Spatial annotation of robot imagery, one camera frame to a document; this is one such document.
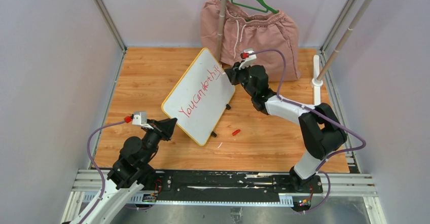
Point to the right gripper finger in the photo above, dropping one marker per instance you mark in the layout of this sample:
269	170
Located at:
234	67
232	74

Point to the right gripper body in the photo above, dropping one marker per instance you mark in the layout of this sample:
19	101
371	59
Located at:
243	75

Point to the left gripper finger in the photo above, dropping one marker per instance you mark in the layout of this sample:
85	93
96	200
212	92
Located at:
169	125
169	136

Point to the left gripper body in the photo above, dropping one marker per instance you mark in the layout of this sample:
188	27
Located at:
156	133

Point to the yellow framed whiteboard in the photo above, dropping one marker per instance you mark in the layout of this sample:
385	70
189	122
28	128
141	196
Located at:
200	97

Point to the red marker cap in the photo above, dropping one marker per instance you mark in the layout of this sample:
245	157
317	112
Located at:
236	132

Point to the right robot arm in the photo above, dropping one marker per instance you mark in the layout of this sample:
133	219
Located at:
320	128

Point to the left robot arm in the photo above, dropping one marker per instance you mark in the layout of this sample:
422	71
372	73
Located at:
132	171

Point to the pink shorts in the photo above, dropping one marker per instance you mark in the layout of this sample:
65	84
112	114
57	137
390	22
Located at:
276	36

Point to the clothes rack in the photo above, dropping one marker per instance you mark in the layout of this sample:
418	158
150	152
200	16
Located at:
321	64

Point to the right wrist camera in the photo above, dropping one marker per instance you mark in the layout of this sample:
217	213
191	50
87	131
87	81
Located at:
248	56

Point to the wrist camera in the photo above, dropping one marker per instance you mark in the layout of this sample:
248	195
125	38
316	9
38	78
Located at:
140	119
248	56

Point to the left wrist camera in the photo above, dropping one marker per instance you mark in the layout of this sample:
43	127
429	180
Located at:
140	119

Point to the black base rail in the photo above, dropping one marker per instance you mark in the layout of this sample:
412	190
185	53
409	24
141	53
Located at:
228	186

